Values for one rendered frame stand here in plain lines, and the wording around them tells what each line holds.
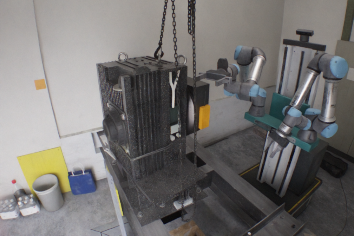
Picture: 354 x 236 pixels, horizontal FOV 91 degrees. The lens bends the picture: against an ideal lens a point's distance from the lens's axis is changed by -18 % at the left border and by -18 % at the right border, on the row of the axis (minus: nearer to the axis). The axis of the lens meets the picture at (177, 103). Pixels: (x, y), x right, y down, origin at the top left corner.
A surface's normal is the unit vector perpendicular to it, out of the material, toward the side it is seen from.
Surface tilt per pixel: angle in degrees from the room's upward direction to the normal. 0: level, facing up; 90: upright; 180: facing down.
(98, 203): 0
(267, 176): 90
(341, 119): 90
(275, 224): 0
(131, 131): 90
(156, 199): 0
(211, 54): 90
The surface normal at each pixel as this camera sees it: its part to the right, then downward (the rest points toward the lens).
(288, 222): 0.00, -0.92
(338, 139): -0.86, 0.19
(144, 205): 0.51, 0.33
